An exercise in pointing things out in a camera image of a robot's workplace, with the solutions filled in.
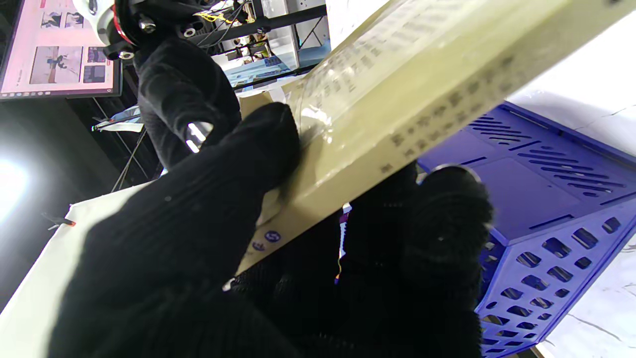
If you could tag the beige cover book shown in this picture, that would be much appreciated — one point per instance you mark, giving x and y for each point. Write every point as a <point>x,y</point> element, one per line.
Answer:
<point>397,99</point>

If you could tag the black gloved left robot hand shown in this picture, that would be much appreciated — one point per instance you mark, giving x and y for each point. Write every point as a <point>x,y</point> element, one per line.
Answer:
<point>174,258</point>

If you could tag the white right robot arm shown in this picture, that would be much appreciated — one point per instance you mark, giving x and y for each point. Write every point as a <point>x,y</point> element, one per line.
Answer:
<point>97,20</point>

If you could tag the black metal frame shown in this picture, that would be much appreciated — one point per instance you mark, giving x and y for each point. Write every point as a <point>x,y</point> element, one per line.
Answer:
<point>278,20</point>

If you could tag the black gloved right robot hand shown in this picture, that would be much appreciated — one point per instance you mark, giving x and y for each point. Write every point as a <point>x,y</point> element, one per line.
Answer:
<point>184,94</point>

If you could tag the computer monitor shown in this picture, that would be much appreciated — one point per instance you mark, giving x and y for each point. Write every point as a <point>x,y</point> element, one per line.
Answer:
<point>54,49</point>

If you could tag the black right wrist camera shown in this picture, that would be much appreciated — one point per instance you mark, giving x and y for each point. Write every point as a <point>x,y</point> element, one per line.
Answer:
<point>164,15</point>

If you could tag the blue plastic file holder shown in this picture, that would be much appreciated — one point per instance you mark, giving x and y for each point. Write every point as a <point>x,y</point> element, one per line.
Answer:
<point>546,219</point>

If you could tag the red and black clamp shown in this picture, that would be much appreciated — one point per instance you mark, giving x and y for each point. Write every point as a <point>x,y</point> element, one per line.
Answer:
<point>62,221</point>

